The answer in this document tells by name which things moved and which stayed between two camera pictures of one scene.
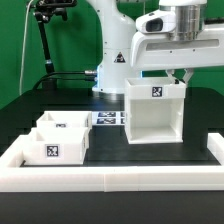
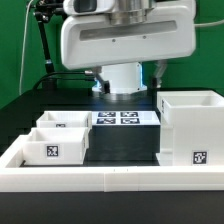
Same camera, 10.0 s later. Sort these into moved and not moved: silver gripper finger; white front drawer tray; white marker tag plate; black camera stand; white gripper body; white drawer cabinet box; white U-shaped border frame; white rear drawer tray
Moved: silver gripper finger; white gripper body; white drawer cabinet box
Not moved: white front drawer tray; black camera stand; white marker tag plate; white U-shaped border frame; white rear drawer tray
